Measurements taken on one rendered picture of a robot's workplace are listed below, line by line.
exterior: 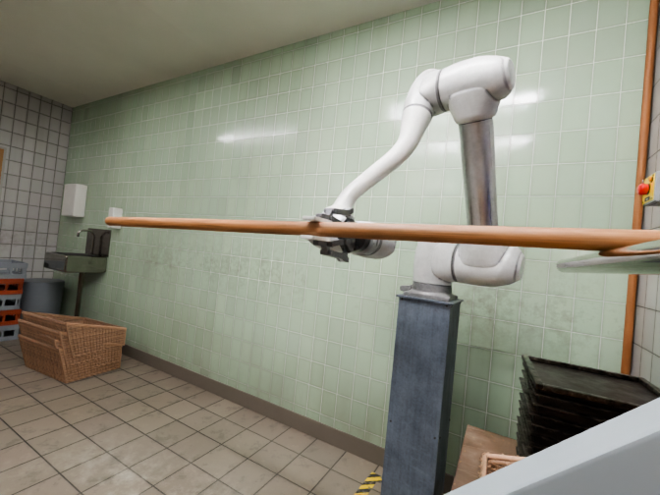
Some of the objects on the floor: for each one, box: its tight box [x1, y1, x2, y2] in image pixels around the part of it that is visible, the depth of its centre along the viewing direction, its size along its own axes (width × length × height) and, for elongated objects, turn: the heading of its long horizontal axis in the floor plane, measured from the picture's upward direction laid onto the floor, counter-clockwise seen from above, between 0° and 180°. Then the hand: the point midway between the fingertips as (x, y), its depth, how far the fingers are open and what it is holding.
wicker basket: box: [18, 334, 122, 384], centre depth 258 cm, size 49×56×28 cm
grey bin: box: [17, 278, 65, 334], centre depth 340 cm, size 38×38×55 cm
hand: (316, 229), depth 65 cm, fingers closed on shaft, 3 cm apart
